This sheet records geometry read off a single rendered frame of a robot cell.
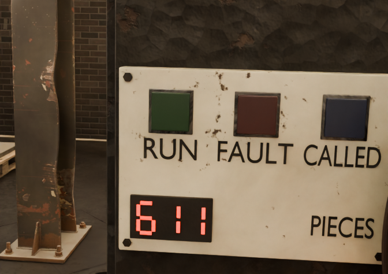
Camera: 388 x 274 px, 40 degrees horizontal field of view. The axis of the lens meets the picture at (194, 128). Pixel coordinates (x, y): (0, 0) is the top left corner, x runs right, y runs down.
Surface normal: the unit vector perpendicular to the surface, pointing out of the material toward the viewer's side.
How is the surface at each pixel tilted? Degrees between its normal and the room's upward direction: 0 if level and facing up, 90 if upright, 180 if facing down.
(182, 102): 90
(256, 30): 90
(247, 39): 90
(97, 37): 90
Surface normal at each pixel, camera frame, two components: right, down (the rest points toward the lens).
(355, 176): -0.08, 0.16
